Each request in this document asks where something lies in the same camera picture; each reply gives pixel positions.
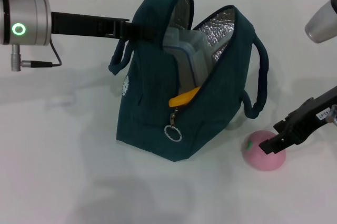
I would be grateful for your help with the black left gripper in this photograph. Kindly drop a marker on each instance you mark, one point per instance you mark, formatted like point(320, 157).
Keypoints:
point(81, 26)

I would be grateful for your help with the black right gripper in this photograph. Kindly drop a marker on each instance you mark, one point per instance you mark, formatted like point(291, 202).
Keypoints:
point(308, 121)

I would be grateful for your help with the pink toy peach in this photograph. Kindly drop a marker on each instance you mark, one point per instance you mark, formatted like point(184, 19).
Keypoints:
point(263, 160)

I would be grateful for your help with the clear box with blue lid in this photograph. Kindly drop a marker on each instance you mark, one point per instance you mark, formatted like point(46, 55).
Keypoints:
point(189, 60)

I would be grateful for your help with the dark teal insulated bag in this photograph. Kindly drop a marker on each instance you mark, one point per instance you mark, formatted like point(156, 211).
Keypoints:
point(216, 118)

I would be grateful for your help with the yellow banana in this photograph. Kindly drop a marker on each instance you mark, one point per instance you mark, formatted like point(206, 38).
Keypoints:
point(184, 98)

